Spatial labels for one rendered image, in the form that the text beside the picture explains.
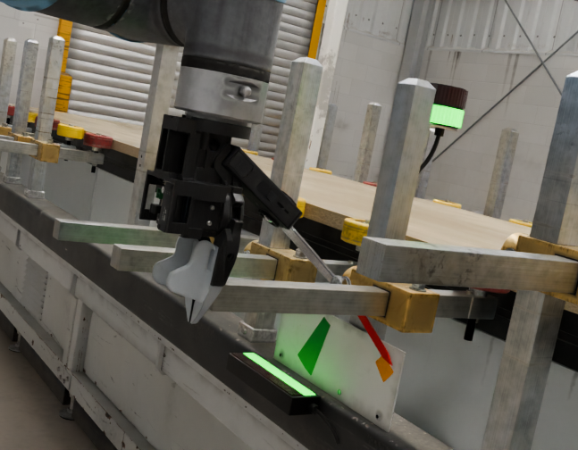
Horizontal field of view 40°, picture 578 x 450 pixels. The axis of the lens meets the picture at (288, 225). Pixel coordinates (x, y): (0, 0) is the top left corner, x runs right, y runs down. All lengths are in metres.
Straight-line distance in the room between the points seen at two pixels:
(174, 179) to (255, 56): 0.14
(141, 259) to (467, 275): 0.52
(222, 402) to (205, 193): 0.64
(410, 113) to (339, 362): 0.33
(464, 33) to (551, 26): 1.35
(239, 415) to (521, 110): 9.06
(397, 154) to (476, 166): 9.50
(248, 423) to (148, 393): 0.89
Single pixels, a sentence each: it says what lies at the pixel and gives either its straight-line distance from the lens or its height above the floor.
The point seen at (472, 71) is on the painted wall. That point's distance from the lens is 10.84.
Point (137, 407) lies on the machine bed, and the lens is 2.23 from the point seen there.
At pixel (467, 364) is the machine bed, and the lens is 1.20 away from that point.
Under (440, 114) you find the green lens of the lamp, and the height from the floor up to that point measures 1.08.
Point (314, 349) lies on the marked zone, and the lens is 1.10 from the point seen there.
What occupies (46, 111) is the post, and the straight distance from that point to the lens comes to 2.34.
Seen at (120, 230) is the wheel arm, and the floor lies 0.82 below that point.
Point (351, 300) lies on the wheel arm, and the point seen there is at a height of 0.85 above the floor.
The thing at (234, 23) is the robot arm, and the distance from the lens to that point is 0.78.
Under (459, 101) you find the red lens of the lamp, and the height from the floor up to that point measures 1.10.
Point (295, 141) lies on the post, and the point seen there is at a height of 1.01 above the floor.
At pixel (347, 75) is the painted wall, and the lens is 10.96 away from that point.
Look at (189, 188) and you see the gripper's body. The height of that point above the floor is 0.96.
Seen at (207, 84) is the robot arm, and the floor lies 1.06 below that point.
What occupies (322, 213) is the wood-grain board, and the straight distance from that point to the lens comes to 1.45.
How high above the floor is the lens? 1.04
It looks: 7 degrees down
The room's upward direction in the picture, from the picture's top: 11 degrees clockwise
